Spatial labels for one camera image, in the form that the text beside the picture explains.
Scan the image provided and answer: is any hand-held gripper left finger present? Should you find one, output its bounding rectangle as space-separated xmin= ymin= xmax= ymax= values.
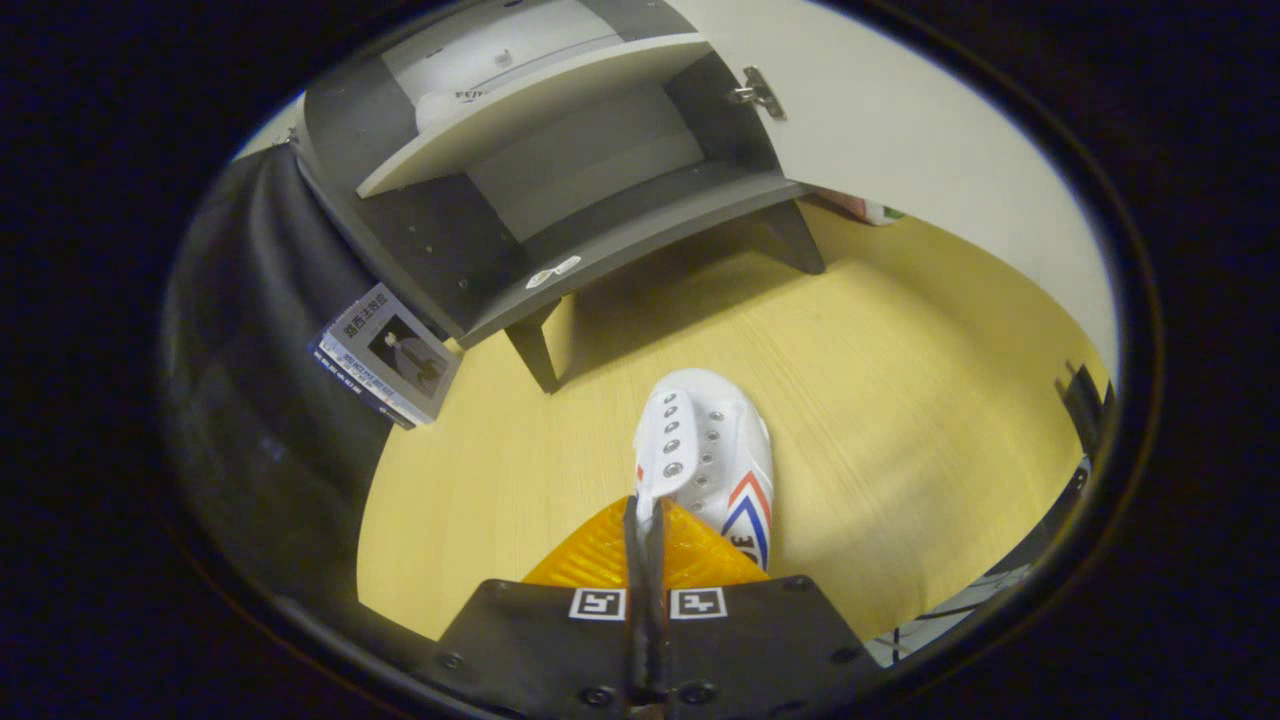
xmin=435 ymin=495 xmax=647 ymax=717

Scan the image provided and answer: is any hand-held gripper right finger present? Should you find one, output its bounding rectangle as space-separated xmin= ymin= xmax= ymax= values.
xmin=645 ymin=497 xmax=883 ymax=719

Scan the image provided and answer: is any grey shoe cabinet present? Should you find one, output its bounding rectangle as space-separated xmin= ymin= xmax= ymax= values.
xmin=295 ymin=0 xmax=828 ymax=395

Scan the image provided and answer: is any metal door hinge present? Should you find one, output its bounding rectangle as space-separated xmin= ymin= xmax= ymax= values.
xmin=728 ymin=66 xmax=788 ymax=122

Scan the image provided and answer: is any small stack of books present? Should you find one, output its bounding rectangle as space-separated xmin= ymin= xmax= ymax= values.
xmin=308 ymin=283 xmax=463 ymax=431

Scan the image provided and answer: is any black stand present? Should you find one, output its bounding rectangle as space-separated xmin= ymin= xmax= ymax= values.
xmin=1055 ymin=360 xmax=1114 ymax=461

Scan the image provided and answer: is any green object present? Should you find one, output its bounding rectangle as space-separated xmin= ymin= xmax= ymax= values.
xmin=820 ymin=190 xmax=909 ymax=228

